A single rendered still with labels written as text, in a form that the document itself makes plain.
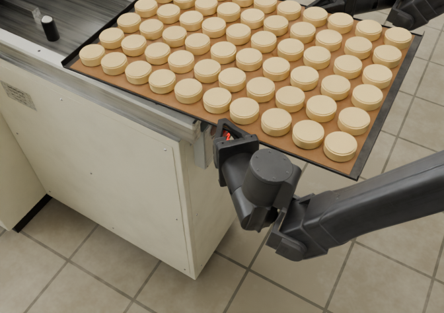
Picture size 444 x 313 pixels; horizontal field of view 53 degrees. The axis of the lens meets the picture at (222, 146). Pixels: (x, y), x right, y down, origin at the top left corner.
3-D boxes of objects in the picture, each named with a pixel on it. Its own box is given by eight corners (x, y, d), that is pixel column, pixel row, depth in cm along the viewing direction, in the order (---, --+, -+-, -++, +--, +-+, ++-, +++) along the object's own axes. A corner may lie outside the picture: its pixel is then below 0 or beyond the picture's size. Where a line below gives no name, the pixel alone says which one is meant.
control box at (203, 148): (193, 164, 106) (189, 126, 95) (242, 102, 119) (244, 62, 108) (206, 171, 105) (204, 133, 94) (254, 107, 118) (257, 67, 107)
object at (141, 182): (51, 205, 180) (-59, 18, 110) (106, 148, 198) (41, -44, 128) (197, 291, 158) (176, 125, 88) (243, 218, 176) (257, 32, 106)
